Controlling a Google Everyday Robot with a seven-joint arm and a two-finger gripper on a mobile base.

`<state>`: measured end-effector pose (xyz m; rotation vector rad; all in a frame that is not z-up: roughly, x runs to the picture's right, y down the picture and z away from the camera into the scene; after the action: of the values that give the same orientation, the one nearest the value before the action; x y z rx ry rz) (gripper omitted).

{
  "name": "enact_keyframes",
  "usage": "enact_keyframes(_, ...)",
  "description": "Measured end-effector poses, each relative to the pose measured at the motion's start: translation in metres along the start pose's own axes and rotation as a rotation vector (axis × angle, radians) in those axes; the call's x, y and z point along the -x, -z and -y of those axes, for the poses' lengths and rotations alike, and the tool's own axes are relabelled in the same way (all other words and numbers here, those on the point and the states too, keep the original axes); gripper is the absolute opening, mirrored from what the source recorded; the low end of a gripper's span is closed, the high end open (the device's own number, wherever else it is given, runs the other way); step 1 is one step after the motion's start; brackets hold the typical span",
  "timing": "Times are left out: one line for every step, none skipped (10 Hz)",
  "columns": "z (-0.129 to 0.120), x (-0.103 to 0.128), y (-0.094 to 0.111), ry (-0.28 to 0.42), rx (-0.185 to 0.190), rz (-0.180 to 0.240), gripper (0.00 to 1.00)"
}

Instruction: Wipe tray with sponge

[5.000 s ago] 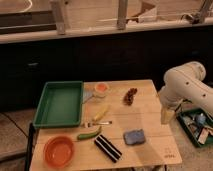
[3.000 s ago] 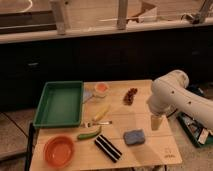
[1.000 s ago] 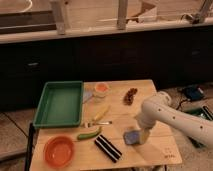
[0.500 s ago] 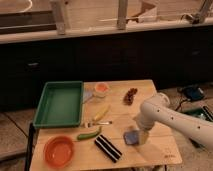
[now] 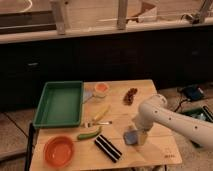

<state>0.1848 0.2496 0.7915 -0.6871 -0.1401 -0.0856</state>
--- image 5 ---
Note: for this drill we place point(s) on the green plastic tray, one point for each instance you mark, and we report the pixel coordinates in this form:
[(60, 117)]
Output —
[(60, 105)]

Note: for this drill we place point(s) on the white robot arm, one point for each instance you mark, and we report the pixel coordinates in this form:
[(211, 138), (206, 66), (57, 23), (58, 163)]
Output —
[(154, 109)]

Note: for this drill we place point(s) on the orange cup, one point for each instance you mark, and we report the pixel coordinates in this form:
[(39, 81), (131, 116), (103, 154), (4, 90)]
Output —
[(101, 89)]

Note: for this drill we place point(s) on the brown grape bunch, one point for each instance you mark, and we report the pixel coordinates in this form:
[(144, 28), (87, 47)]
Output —
[(129, 96)]

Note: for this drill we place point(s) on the blue sponge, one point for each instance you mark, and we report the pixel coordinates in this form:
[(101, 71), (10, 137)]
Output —
[(130, 137)]

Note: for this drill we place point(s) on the orange plastic bowl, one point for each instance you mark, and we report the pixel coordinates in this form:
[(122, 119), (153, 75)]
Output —
[(58, 152)]

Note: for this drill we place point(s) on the grey cloth piece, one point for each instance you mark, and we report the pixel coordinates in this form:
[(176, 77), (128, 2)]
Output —
[(87, 95)]

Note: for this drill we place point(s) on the metal fork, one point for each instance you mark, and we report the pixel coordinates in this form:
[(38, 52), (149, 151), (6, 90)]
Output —
[(90, 124)]

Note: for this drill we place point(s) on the black striped brush block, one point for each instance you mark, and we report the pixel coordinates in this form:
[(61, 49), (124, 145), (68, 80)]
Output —
[(108, 148)]

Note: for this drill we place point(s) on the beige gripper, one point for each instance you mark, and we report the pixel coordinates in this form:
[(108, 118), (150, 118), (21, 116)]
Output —
[(142, 135)]

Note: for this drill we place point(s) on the green bin with items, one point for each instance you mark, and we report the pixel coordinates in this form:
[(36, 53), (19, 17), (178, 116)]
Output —
[(202, 113)]

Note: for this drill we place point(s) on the wooden folding table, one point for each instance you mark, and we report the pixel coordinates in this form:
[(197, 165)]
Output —
[(160, 147)]

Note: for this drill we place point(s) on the green chili pepper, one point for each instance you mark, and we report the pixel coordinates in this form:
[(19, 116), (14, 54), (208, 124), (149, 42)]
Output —
[(85, 136)]

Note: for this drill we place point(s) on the black floor device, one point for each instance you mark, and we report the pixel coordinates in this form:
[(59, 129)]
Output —
[(193, 92)]

